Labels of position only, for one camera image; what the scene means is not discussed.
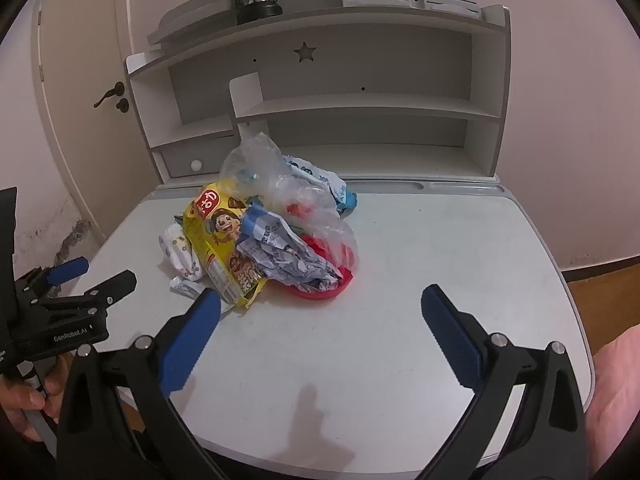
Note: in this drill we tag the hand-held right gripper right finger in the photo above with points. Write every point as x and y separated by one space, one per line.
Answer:
452 340

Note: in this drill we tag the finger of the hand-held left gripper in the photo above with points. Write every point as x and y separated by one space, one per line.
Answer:
67 270
115 284

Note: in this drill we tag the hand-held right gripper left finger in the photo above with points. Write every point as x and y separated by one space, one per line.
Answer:
192 345

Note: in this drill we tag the red plastic lid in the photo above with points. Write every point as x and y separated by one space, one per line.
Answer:
320 292

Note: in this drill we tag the person's left hand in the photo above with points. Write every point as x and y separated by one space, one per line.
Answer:
25 400

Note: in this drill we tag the small white sachet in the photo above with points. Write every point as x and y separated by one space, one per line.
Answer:
187 287

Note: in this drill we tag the white patterned wrapper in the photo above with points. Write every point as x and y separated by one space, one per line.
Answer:
177 252

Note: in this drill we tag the yellow cartoon snack packet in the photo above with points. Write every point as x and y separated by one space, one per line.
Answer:
215 230

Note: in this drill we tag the crumpled blue white wrapper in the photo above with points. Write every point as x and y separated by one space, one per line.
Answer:
280 255

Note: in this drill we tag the cream door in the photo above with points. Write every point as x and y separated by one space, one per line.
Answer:
80 135

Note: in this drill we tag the white round drawer knob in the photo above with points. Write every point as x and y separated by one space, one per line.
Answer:
196 165

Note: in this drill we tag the grey hutch drawer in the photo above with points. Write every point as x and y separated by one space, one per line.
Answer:
215 155

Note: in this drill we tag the person's leg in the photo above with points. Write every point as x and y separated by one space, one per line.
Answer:
615 390

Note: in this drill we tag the dark round door lock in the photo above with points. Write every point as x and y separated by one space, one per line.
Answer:
122 105

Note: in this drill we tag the clear plastic bag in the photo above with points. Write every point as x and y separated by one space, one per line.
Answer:
260 160

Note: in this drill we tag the blue edged white packet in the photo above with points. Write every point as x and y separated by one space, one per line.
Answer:
320 177

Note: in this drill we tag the white desk hutch shelf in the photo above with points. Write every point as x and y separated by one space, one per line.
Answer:
350 60

